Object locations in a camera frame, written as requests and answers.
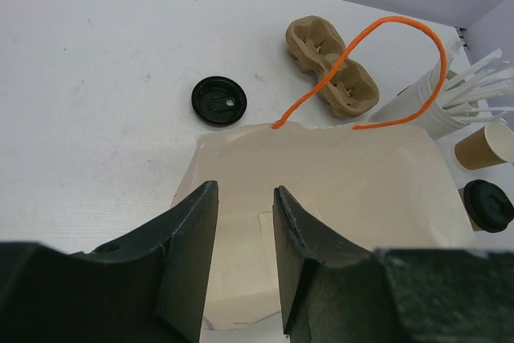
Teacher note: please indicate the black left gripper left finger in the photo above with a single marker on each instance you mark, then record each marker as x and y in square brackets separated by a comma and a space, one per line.
[151, 282]

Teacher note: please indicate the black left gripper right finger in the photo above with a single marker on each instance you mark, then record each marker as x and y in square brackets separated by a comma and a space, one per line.
[327, 284]

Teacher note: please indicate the beige paper takeout bag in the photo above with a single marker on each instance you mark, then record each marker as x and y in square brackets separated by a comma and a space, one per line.
[378, 185]

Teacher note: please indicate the black plastic cup lid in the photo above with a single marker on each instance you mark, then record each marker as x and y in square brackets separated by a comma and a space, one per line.
[218, 101]
[488, 205]

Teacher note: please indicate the white cylindrical straw holder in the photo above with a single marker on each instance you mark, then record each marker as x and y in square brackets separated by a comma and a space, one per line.
[435, 121]

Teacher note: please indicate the white wrapped straw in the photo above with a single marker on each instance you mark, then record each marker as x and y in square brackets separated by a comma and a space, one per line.
[476, 119]
[496, 54]
[470, 111]
[502, 88]

